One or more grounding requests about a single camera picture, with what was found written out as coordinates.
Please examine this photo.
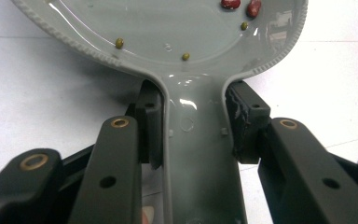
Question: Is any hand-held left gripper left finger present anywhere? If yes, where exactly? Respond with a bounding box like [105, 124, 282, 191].
[125, 78, 166, 171]

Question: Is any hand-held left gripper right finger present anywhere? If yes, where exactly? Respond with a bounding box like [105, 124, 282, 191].
[225, 80, 272, 165]

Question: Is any grey dustpan with orange edge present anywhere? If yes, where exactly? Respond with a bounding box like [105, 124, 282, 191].
[10, 0, 310, 224]

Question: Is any single red bean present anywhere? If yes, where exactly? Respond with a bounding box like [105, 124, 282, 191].
[245, 0, 263, 19]
[220, 0, 242, 10]

